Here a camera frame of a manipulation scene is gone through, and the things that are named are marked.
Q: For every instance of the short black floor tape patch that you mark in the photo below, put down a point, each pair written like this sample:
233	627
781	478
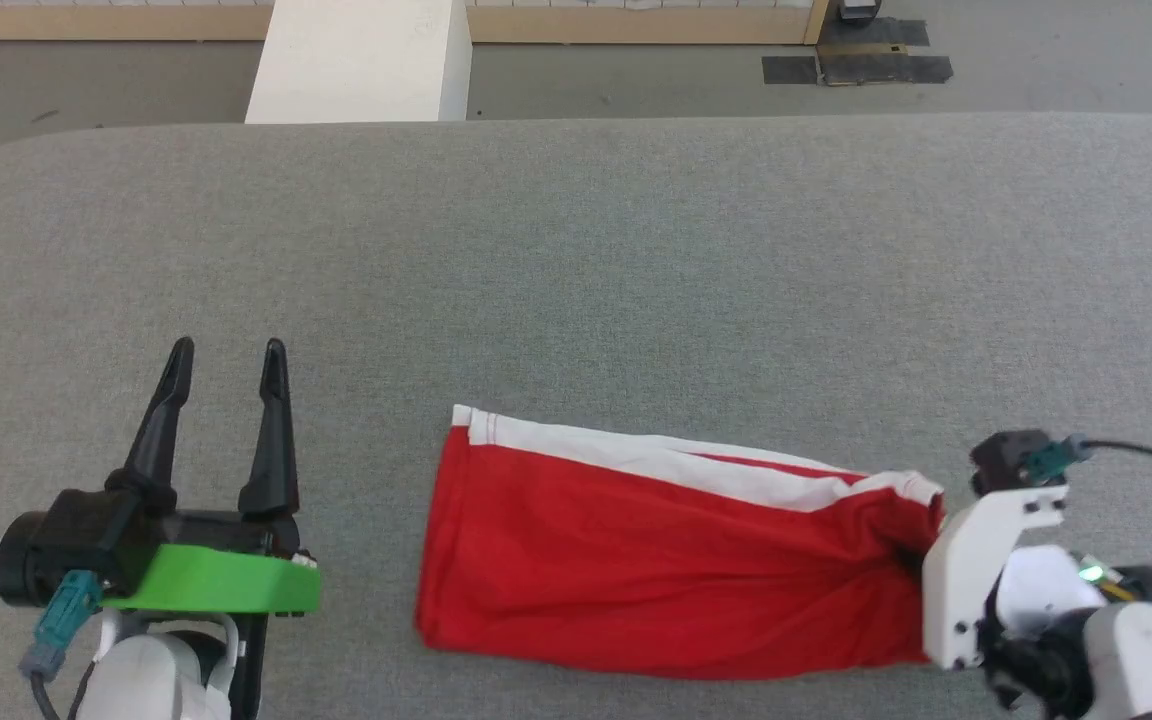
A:
876	32

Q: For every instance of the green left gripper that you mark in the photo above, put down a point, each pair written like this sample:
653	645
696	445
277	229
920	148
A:
216	582

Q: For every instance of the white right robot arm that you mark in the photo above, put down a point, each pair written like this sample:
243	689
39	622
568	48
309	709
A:
1126	650

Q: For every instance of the red shorts with white stripe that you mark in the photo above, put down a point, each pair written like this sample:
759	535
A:
636	560

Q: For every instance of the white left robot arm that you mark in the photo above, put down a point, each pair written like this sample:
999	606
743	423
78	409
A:
151	680

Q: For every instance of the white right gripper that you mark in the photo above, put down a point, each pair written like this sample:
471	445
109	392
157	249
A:
971	570

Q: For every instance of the long black floor tape patch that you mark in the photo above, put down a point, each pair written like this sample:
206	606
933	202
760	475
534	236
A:
856	70

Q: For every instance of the white box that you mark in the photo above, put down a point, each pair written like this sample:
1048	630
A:
356	60

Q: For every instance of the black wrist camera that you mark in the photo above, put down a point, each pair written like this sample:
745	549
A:
1004	462
66	545

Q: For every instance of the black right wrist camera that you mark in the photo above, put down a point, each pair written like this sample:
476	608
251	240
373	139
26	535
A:
1004	462

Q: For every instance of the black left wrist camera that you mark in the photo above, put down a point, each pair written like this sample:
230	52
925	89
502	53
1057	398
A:
66	545

